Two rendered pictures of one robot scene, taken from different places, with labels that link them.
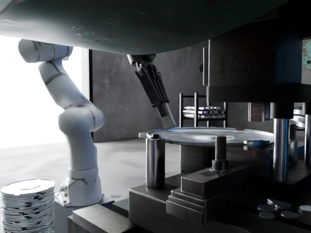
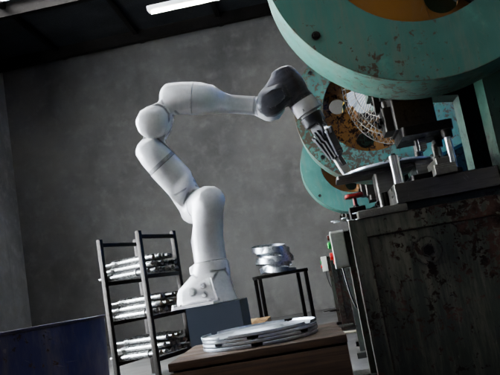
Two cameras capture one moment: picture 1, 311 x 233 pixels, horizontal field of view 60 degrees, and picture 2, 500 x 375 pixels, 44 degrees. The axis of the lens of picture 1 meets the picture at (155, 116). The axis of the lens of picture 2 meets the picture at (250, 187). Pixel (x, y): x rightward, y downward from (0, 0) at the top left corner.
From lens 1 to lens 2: 1.70 m
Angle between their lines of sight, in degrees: 41
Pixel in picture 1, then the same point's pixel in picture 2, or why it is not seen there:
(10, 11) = (455, 75)
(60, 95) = (183, 175)
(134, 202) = (401, 189)
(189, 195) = (445, 163)
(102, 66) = not seen: outside the picture
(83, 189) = (227, 280)
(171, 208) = (439, 170)
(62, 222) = (210, 327)
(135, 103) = not seen: outside the picture
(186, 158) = (384, 183)
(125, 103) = not seen: outside the picture
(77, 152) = (215, 238)
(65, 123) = (215, 199)
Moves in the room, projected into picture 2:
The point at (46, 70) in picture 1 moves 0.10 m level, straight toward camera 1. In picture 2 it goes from (160, 148) to (184, 140)
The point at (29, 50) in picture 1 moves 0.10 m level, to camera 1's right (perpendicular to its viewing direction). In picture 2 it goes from (164, 121) to (190, 122)
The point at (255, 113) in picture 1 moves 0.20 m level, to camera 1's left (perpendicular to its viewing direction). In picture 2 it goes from (422, 144) to (382, 143)
